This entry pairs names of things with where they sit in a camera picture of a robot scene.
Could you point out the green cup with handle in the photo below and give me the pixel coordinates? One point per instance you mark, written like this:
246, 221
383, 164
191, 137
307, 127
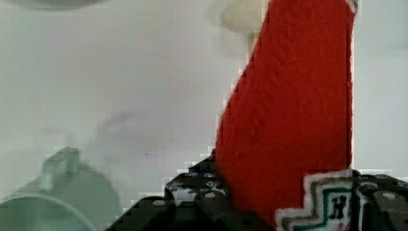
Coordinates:
67, 196

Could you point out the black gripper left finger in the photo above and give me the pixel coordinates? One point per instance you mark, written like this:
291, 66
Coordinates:
197, 200

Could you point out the red ketchup bottle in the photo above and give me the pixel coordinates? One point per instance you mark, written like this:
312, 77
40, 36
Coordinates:
290, 114

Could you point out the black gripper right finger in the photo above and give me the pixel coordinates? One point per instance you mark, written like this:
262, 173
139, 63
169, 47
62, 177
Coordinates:
379, 203

